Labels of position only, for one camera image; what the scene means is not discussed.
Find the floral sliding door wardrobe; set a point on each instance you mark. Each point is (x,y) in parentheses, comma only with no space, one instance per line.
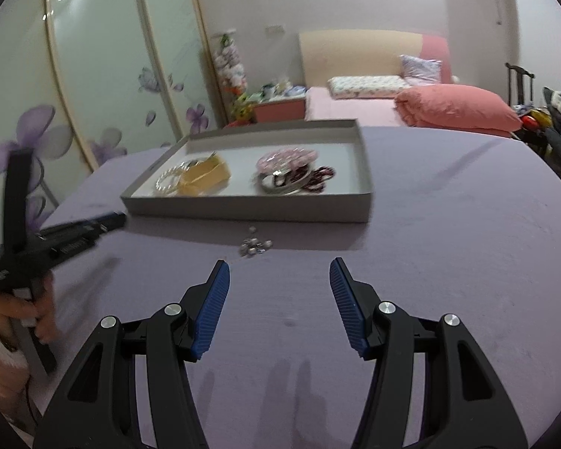
(98,65)

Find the folded pink quilt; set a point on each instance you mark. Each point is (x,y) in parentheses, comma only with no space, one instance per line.
(456,107)

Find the person's left hand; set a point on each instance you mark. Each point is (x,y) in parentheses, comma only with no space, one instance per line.
(46,308)

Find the hanging plush toys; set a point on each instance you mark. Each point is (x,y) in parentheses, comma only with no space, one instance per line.
(231,70)

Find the dark thin bangle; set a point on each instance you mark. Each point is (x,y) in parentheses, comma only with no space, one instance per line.
(280,188)

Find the cluster of small silver earrings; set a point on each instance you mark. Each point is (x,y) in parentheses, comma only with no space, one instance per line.
(255,248)

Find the small purple pillow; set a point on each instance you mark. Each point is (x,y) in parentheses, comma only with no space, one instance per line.
(420,70)

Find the cream and pink headboard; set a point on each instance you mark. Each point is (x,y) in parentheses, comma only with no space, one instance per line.
(350,54)

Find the person's left forearm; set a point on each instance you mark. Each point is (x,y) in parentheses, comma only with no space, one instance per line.
(0,360)

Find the pink bed mattress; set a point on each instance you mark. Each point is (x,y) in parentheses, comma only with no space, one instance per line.
(350,112)

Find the grey shallow cardboard box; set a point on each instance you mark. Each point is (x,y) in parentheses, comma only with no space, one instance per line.
(243,161)

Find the floral long pillow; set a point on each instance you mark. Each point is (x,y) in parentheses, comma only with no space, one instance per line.
(367,86)

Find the yellow wide bangle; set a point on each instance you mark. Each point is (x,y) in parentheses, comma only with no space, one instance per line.
(205,177)

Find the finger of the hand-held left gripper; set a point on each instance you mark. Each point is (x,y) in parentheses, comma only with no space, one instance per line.
(112,218)
(107,228)

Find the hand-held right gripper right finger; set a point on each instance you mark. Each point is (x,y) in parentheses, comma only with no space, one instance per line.
(348,311)

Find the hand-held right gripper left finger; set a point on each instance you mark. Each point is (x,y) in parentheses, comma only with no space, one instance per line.
(212,311)

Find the pink nightstand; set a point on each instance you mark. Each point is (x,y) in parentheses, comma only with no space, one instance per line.
(280,110)

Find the white cup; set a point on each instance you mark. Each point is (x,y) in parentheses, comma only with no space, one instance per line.
(267,91)

